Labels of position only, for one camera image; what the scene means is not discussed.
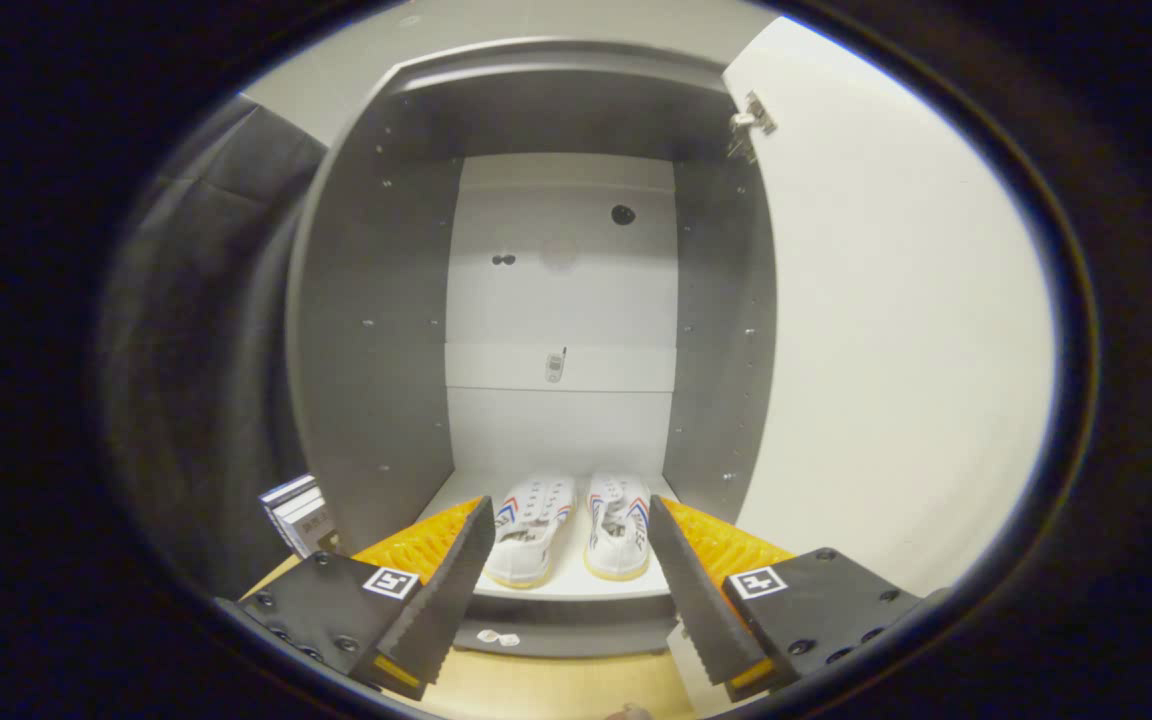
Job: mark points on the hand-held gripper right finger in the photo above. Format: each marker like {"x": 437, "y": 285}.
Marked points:
{"x": 696, "y": 600}

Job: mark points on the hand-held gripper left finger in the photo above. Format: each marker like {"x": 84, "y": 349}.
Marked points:
{"x": 451, "y": 590}

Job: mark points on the white canvas shoe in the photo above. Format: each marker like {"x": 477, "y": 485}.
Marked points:
{"x": 531, "y": 530}
{"x": 618, "y": 530}

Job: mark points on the grey shoe cabinet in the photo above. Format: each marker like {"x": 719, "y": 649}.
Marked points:
{"x": 376, "y": 350}

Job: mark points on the metal door hinge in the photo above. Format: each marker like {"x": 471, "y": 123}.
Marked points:
{"x": 751, "y": 120}

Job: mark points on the grey cover book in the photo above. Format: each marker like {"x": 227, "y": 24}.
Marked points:
{"x": 314, "y": 525}

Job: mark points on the blue spine book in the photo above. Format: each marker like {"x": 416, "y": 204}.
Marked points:
{"x": 281, "y": 493}

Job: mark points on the black backdrop cloth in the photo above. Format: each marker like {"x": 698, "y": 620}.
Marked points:
{"x": 206, "y": 350}

